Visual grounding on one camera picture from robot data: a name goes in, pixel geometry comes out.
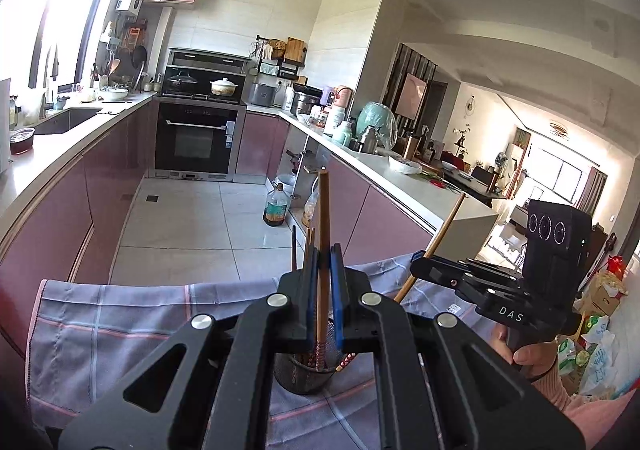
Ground cooking oil bottle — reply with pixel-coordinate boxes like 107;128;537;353
263;183;292;228

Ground black countertop rack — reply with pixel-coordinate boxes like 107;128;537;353
254;34;309;84

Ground living room window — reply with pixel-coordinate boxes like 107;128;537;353
527;145;608;211

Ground person's right hand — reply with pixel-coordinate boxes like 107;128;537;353
487;323;560;383

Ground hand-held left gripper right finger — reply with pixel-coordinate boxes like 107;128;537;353
328;243;587;450

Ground steel range hood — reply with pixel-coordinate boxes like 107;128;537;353
166;47;254;77

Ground pink wall picture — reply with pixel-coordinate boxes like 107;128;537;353
395;72;429;121

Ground white casserole pot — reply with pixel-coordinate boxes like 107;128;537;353
210;77;244;98

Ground black mesh utensil holder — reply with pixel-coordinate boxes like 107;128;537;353
272;317;358;397

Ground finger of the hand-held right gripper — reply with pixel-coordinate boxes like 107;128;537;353
409;254;526;304
425;253;524;282

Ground steel kettle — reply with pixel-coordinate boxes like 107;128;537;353
359;125;382;155

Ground person's right forearm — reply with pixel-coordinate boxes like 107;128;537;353
530;360;640;450

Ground silver rice cooker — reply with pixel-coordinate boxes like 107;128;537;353
248;82;276;108

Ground pink base cabinets under sink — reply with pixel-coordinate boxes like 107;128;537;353
0;98;160;361

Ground steel kitchen sink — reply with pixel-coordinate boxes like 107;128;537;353
31;107;104;136

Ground dark red glass container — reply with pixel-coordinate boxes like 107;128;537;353
9;127;36;156

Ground wooden cutting board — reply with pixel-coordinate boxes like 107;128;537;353
285;37;307;64

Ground black built-in oven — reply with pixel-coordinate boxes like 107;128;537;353
152;98;248;182

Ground pink base cabinets with shelf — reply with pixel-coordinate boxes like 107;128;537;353
235;111;438;268

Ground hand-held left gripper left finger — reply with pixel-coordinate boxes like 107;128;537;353
59;245;321;450

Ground cardboard box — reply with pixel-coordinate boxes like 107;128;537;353
580;275;628;318

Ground teal jar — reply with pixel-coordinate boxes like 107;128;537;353
357;101;399;151

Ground black wok with lid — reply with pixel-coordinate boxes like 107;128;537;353
162;71;199;96

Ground white green plastic bags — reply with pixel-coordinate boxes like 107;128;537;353
556;315;623;398

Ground grey plaid tablecloth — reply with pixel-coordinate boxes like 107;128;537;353
27;253;501;450

